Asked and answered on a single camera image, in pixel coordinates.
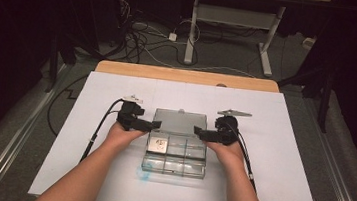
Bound person's right hand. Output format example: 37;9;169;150
199;136;248;172

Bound wooden table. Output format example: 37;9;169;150
34;54;327;201

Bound metal floor rail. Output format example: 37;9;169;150
0;57;73;201
290;92;357;201

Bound tangle of black floor cables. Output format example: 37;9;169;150
111;0;207;71

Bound clear grey compartment box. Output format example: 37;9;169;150
140;104;212;181

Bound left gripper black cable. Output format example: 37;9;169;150
78;94;124;167

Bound white metal desk frame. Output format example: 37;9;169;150
169;0;333;84

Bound black stand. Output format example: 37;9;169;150
273;55;336;134
44;35;80;97

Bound white board sheet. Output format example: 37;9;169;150
26;65;336;201

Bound black floor cable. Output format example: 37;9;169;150
44;70;89;140

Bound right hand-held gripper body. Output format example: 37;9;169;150
211;107;254;149

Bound white square cartoon-print eraser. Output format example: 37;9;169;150
146;136;168;155

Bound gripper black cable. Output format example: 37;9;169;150
78;94;124;167
222;120;264;193

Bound white floor cable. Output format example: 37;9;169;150
141;46;259;80

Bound person's left hand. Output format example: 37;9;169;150
102;120;149;155

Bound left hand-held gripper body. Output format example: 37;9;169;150
115;92;148;134

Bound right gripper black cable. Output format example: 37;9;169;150
222;120;264;193

